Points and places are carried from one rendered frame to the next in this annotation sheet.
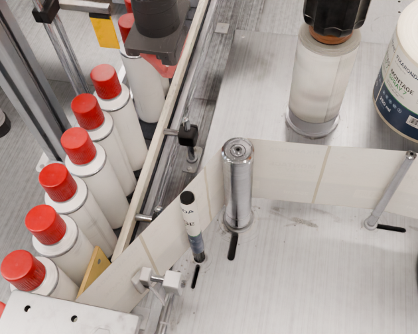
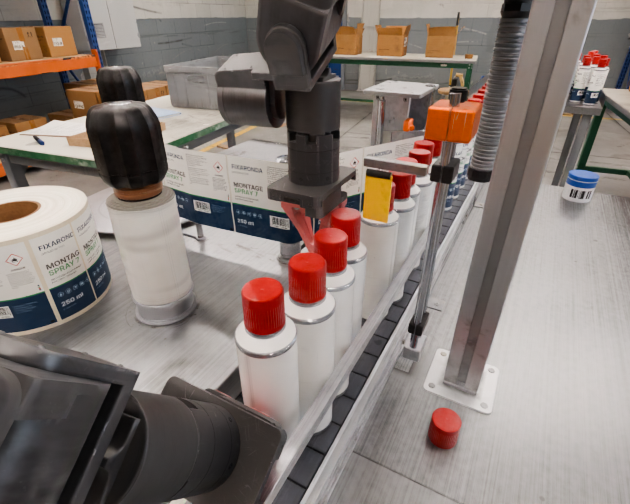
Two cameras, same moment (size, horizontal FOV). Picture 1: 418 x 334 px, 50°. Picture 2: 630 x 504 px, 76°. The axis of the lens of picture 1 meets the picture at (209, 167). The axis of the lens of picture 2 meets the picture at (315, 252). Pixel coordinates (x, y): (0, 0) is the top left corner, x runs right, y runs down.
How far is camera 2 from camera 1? 0.94 m
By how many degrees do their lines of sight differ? 91
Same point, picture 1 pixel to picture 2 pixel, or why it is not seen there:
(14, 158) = (537, 392)
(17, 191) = (513, 353)
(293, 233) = (255, 244)
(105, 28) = (376, 191)
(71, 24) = not seen: outside the picture
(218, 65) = not seen: hidden behind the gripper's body
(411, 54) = (78, 209)
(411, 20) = (27, 230)
